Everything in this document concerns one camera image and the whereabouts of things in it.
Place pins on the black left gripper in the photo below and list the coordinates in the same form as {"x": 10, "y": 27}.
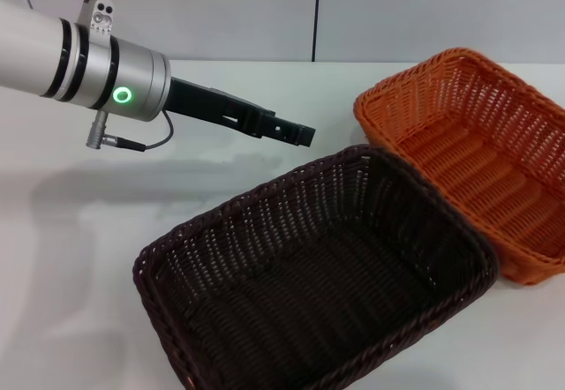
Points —
{"x": 207, "y": 105}

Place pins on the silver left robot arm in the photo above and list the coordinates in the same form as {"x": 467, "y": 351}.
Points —
{"x": 39, "y": 57}

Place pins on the dark brown wicker basket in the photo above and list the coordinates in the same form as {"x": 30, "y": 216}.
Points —
{"x": 318, "y": 271}

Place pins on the orange yellow wicker basket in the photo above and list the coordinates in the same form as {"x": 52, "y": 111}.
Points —
{"x": 476, "y": 152}

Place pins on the silver camera mounting bracket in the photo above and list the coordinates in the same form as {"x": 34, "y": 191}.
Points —
{"x": 102, "y": 17}

